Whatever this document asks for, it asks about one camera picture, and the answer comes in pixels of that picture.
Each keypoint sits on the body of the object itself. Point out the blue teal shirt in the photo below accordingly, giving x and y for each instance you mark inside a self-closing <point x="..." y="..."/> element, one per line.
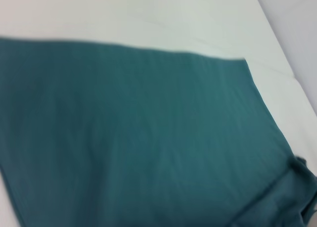
<point x="136" y="138"/>

